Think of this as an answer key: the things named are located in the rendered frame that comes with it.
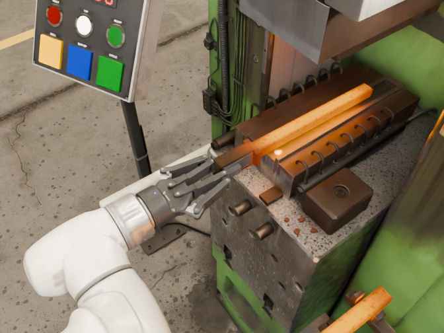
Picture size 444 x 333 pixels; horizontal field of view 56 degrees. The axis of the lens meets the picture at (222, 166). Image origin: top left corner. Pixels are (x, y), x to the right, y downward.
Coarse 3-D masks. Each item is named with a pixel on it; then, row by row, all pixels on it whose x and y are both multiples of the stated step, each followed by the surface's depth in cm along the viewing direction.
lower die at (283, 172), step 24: (360, 72) 110; (312, 96) 103; (336, 96) 102; (384, 96) 100; (408, 96) 102; (264, 120) 98; (288, 120) 96; (360, 120) 96; (384, 120) 96; (240, 144) 98; (312, 144) 91; (264, 168) 94; (288, 168) 87; (312, 168) 88; (288, 192) 90
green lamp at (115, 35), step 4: (112, 28) 101; (116, 28) 101; (108, 32) 102; (112, 32) 101; (116, 32) 101; (120, 32) 100; (108, 36) 102; (112, 36) 101; (116, 36) 101; (120, 36) 101; (112, 40) 102; (116, 40) 101; (120, 40) 101; (116, 44) 102
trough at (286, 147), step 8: (376, 88) 104; (384, 88) 105; (392, 88) 104; (376, 96) 103; (360, 104) 101; (344, 112) 99; (328, 120) 97; (336, 120) 97; (320, 128) 95; (304, 136) 94; (288, 144) 92; (296, 144) 92; (272, 152) 91
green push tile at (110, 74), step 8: (104, 56) 104; (104, 64) 104; (112, 64) 103; (120, 64) 102; (104, 72) 105; (112, 72) 104; (120, 72) 103; (96, 80) 107; (104, 80) 105; (112, 80) 104; (120, 80) 104; (112, 88) 105; (120, 88) 105
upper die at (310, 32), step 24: (240, 0) 73; (264, 0) 67; (288, 0) 63; (312, 0) 59; (408, 0) 68; (432, 0) 73; (264, 24) 70; (288, 24) 65; (312, 24) 61; (336, 24) 60; (360, 24) 64; (384, 24) 69; (312, 48) 63; (336, 48) 64
